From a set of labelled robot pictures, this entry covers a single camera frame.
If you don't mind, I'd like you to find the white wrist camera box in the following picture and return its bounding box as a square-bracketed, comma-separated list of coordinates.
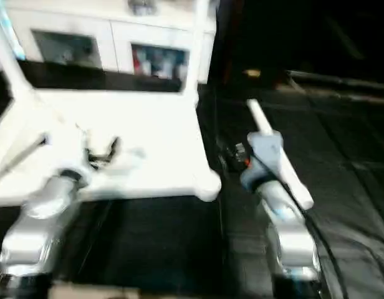
[46, 126, 90, 183]
[247, 131, 285, 189]

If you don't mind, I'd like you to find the white glass-door cabinet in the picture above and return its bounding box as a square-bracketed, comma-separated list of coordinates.
[5, 0, 218, 85]

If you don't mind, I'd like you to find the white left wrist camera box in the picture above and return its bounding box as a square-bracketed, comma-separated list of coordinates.
[46, 126, 90, 183]

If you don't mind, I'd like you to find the black metal bar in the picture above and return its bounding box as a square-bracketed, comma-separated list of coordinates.
[286, 70, 384, 95]

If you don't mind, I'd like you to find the black work mat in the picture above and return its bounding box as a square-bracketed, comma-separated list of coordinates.
[0, 62, 384, 299]

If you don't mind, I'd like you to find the white plastic table leg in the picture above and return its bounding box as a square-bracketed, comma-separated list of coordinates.
[0, 9, 34, 105]
[247, 98, 315, 210]
[183, 0, 211, 105]

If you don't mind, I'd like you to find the white plastic table top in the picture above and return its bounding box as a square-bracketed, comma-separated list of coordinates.
[0, 87, 223, 206]

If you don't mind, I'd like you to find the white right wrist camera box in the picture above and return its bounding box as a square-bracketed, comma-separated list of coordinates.
[247, 131, 285, 189]

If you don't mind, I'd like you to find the crumpled silver object on cabinet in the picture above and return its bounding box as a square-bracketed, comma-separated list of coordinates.
[128, 0, 158, 16]

